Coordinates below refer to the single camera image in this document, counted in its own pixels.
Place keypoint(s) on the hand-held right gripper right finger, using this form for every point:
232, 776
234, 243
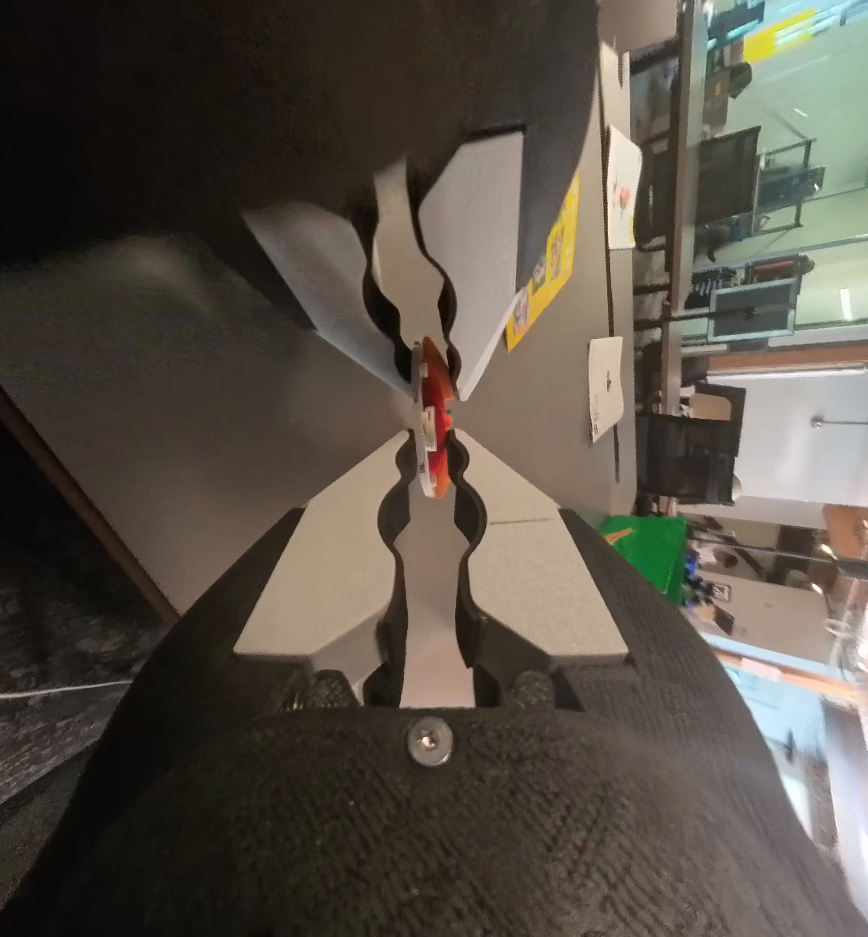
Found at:
544, 593

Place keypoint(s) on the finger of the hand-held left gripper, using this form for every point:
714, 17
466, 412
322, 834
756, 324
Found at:
485, 241
309, 263

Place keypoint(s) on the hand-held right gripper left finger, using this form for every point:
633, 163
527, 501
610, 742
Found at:
317, 585

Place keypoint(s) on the round rainbow brick plate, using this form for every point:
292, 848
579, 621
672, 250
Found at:
434, 410

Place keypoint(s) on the yellow instruction booklet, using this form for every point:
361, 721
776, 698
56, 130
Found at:
551, 256

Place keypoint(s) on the white paper booklet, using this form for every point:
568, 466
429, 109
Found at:
623, 190
606, 388

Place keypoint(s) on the black and white marker sign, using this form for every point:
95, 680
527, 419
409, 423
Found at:
719, 593

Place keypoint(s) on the black monitor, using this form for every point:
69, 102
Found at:
730, 176

